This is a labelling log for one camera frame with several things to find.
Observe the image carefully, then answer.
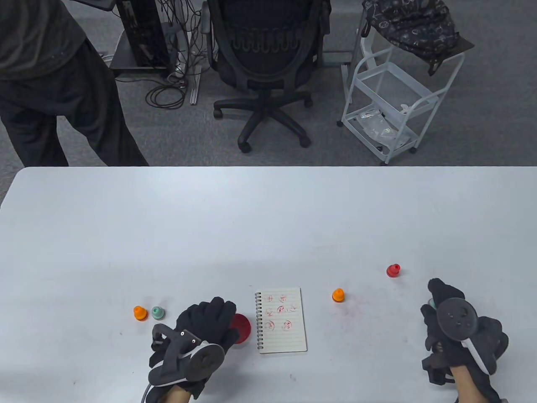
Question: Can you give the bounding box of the person's left hand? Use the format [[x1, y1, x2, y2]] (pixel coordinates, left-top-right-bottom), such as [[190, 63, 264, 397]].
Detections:
[[147, 297, 240, 401]]

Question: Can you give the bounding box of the bundle of black cables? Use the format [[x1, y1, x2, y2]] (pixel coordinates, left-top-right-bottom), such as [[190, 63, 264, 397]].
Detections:
[[145, 0, 206, 110]]

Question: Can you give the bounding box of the black mesh office chair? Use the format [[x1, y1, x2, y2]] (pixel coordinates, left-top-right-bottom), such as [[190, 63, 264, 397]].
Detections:
[[201, 0, 334, 154]]

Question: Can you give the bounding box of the black computer stand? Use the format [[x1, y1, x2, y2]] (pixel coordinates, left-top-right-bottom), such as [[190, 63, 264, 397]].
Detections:
[[108, 29, 179, 79]]

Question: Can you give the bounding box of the black white left hand controller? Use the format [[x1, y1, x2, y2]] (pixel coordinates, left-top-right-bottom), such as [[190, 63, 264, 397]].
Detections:
[[149, 323, 226, 387]]

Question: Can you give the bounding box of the spiral lined notebook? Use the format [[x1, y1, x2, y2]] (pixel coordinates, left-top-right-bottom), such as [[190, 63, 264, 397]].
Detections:
[[254, 287, 308, 354]]

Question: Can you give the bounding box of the black white hand controller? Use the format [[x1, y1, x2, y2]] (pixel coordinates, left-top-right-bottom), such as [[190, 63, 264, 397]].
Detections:
[[149, 323, 226, 387], [435, 297, 509, 375]]

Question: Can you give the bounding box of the black patterned bag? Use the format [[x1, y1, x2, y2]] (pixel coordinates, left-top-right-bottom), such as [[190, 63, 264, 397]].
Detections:
[[362, 0, 460, 76]]

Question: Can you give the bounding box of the white metal trolley cart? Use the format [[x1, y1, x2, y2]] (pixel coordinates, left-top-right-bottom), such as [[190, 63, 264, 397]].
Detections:
[[337, 6, 466, 165]]

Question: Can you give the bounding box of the dark brown flat board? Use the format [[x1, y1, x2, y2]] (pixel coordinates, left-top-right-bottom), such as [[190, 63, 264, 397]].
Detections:
[[424, 34, 475, 63]]

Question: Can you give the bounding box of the clear plastic bag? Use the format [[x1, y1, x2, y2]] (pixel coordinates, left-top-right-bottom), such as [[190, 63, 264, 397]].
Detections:
[[357, 107, 409, 145]]

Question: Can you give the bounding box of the slim white desk leg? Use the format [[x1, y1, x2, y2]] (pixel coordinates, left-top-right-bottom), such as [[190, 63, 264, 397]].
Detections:
[[174, 21, 203, 105]]

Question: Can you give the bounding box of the person's right hand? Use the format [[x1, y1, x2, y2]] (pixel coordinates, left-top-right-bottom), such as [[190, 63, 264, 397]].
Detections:
[[421, 278, 509, 400]]

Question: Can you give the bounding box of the grey floor outlet cover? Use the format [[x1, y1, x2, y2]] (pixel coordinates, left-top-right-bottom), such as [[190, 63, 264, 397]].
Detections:
[[322, 50, 351, 66]]

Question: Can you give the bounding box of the black white right hand controller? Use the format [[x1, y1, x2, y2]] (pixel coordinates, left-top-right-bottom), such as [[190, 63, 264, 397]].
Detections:
[[435, 297, 509, 375]]

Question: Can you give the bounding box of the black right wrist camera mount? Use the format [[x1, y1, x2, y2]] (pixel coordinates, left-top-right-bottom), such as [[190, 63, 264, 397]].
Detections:
[[422, 352, 510, 403]]

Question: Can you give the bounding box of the red ink pad base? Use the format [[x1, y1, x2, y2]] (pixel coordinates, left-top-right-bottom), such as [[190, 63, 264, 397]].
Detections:
[[230, 313, 251, 345]]

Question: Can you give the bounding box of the person's left forearm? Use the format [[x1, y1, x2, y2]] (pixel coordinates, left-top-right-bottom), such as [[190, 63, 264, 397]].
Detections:
[[162, 386, 190, 403]]

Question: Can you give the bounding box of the person's right forearm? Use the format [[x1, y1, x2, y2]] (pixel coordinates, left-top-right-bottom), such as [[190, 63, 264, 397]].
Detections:
[[451, 365, 489, 403]]

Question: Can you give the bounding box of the black computer tower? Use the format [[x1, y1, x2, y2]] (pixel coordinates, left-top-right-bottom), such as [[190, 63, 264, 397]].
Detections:
[[115, 0, 170, 68]]

